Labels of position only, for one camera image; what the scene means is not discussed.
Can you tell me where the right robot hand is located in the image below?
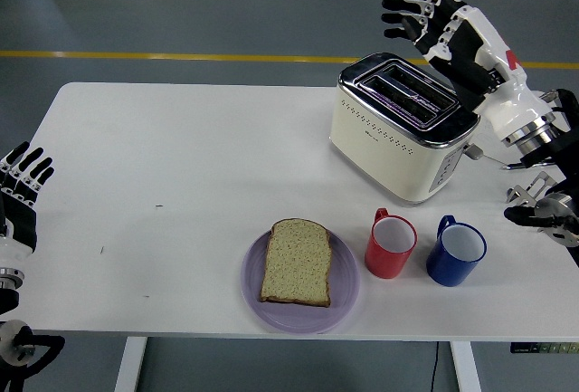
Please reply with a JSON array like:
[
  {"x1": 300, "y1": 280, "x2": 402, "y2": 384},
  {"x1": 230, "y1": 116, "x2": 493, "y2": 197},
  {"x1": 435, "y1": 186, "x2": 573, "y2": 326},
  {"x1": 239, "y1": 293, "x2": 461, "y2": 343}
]
[{"x1": 381, "y1": 0, "x2": 552, "y2": 142}]

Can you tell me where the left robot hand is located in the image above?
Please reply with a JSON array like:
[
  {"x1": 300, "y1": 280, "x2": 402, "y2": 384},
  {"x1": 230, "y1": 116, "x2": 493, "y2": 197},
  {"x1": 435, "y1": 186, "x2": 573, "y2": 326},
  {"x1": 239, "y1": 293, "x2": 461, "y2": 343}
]
[{"x1": 0, "y1": 141, "x2": 55, "y2": 271}]

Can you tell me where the purple plastic plate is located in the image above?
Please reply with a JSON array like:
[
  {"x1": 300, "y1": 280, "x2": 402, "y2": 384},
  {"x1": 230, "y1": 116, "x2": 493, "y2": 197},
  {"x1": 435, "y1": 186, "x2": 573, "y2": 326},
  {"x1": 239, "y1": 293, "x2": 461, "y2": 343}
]
[{"x1": 240, "y1": 228, "x2": 362, "y2": 334}]

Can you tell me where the brown bread slice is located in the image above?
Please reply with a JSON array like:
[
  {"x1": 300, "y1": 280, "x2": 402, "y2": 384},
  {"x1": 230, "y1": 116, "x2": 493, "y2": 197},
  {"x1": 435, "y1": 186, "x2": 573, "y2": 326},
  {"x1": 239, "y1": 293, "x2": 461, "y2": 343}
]
[{"x1": 258, "y1": 217, "x2": 333, "y2": 308}]

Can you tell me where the metal toast rack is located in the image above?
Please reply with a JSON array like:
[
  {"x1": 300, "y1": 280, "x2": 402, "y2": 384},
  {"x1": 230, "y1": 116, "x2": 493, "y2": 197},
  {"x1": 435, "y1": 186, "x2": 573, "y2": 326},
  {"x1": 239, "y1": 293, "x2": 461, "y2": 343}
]
[{"x1": 506, "y1": 171, "x2": 560, "y2": 212}]

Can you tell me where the cream and chrome toaster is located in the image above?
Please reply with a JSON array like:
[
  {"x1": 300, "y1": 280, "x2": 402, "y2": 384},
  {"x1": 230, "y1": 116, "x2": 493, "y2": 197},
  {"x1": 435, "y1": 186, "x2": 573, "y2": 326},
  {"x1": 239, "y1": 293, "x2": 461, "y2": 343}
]
[{"x1": 328, "y1": 51, "x2": 486, "y2": 206}]

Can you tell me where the blue enamel mug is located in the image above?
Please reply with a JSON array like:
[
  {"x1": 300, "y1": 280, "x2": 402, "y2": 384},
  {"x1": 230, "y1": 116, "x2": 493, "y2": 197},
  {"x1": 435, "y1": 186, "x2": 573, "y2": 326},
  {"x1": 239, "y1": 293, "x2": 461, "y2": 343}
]
[{"x1": 425, "y1": 215, "x2": 489, "y2": 288}]

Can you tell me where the white table leg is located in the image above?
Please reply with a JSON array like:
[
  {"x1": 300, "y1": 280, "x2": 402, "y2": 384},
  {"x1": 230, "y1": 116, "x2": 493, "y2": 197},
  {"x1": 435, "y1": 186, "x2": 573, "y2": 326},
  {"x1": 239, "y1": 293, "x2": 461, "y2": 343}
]
[
  {"x1": 113, "y1": 336, "x2": 148, "y2": 392},
  {"x1": 450, "y1": 340, "x2": 483, "y2": 392}
]

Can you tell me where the red enamel mug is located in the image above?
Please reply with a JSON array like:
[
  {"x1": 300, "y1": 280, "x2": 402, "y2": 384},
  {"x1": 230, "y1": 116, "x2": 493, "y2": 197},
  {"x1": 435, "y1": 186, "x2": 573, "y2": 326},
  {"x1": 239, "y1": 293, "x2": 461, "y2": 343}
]
[{"x1": 364, "y1": 207, "x2": 418, "y2": 281}]

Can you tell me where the table height control panel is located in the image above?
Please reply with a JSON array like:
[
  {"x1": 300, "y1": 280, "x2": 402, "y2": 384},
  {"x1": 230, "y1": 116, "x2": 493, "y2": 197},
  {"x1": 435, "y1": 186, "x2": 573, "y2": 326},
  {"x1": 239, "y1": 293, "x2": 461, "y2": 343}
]
[{"x1": 510, "y1": 341, "x2": 579, "y2": 355}]

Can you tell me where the thin black cable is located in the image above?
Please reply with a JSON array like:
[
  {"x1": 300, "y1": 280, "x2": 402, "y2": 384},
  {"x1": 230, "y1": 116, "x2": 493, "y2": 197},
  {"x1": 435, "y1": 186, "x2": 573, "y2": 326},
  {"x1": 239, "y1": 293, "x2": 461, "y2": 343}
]
[{"x1": 429, "y1": 340, "x2": 441, "y2": 392}]

